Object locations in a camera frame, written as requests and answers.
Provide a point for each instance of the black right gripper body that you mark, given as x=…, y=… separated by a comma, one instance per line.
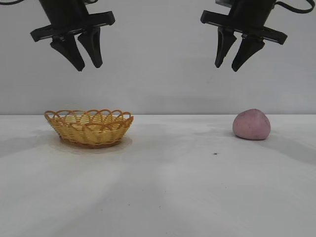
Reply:
x=249, y=14

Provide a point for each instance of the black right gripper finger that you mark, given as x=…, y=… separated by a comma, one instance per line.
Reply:
x=223, y=45
x=248, y=53

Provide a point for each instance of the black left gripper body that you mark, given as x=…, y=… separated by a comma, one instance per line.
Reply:
x=66, y=14

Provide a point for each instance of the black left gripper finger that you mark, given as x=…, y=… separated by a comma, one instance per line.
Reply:
x=71, y=53
x=93, y=47

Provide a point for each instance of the pink round bun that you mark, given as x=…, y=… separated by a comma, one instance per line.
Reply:
x=251, y=124

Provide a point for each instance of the woven yellow wicker basket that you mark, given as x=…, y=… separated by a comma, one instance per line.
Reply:
x=89, y=129

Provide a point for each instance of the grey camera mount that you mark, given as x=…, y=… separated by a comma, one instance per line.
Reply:
x=223, y=2

